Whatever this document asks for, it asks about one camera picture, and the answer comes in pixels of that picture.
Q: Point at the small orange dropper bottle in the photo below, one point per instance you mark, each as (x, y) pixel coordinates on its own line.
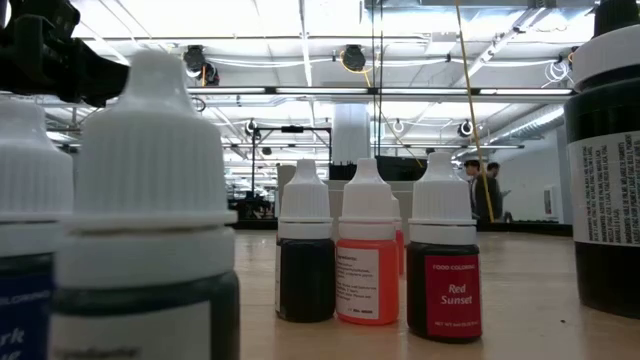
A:
(387, 280)

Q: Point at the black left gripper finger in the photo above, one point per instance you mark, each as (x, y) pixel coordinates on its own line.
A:
(102, 77)

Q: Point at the small Red Sunset dropper bottle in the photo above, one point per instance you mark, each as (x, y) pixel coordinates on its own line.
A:
(452, 295)

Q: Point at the black frame rig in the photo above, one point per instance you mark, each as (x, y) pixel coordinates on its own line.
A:
(292, 129)

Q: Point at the black table frame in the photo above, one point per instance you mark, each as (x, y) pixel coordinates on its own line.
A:
(525, 229)

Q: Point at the white column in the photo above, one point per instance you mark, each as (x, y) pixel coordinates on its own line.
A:
(350, 135)

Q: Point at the person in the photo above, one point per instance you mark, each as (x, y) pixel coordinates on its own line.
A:
(472, 187)
(494, 192)

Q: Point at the small dark blue dropper bottle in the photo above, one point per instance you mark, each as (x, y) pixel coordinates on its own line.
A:
(30, 175)

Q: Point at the long ceiling light strip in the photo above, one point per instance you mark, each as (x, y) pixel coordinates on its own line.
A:
(320, 90)

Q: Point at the large black-capped colouring bottle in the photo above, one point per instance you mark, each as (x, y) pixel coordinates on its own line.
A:
(605, 100)

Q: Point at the small black dropper bottle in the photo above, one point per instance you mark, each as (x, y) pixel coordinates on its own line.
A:
(305, 280)

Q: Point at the small dark green dropper bottle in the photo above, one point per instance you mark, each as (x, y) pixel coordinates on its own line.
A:
(150, 175)

